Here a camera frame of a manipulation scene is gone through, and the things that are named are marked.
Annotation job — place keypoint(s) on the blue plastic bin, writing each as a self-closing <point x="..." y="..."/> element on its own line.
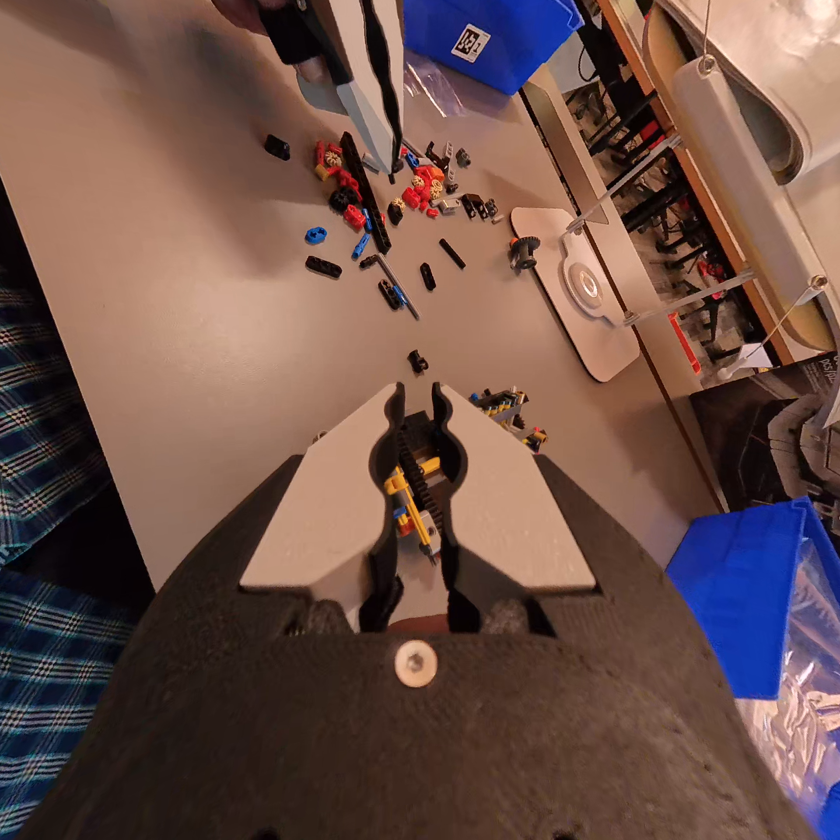
<point x="735" y="590"/>

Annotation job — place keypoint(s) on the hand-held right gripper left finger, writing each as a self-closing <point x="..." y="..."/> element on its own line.
<point x="321" y="518"/>

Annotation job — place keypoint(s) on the clear plastic bag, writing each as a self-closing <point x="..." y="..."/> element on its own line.
<point x="807" y="689"/>
<point x="426" y="85"/>

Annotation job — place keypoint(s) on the black lego engine assembly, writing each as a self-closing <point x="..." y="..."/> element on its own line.
<point x="505" y="407"/>

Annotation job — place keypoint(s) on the dark lego box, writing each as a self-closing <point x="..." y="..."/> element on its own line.
<point x="754" y="433"/>

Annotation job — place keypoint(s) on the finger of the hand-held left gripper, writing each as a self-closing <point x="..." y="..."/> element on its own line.
<point x="367" y="118"/>
<point x="396" y="98"/>

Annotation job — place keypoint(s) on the yellow and black lego assembly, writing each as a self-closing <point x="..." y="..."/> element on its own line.
<point x="410" y="505"/>

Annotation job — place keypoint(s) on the blue lego pin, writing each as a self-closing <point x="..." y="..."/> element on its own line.
<point x="360" y="246"/>

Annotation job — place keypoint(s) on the black two-hole lego beam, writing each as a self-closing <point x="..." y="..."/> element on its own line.
<point x="428" y="276"/>
<point x="388" y="294"/>

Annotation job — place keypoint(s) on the long black lego beam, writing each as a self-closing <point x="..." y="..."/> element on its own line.
<point x="365" y="193"/>

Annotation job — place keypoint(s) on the long grey lego axle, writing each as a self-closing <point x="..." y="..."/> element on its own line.
<point x="401" y="292"/>

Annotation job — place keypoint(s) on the black lego axle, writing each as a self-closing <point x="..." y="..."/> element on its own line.
<point x="452" y="253"/>

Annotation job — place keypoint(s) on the black gear with orange hub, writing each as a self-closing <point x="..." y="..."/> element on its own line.
<point x="525" y="253"/>

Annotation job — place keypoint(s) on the black three-hole lego beam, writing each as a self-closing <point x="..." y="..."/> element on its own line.
<point x="323" y="266"/>

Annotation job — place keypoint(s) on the blue lego connector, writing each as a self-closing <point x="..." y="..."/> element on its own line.
<point x="316" y="235"/>

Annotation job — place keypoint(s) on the black lego connector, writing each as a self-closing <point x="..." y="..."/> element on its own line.
<point x="418" y="361"/>
<point x="277" y="148"/>

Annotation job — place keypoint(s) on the person's left hand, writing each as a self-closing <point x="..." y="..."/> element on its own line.
<point x="239" y="12"/>

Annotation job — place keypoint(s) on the person's blue plaid shirt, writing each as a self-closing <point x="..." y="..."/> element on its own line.
<point x="52" y="656"/>

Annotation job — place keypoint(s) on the pile of lego pieces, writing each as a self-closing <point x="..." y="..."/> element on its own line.
<point x="420" y="190"/>

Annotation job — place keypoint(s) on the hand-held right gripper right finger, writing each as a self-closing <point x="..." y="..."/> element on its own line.
<point x="518" y="518"/>

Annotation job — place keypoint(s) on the blue bin with printed tag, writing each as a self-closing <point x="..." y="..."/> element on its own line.
<point x="525" y="39"/>

